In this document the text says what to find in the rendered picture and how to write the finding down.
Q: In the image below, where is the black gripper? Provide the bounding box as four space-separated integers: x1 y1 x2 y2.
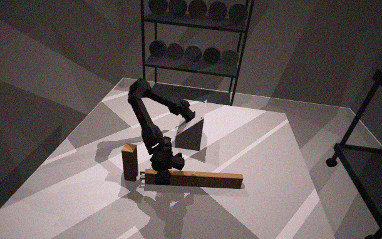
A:
155 156 172 185

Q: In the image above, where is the dark brown wooden post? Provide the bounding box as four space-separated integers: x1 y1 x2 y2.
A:
121 143 138 181

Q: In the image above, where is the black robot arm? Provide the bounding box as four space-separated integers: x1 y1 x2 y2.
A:
128 78 195 172

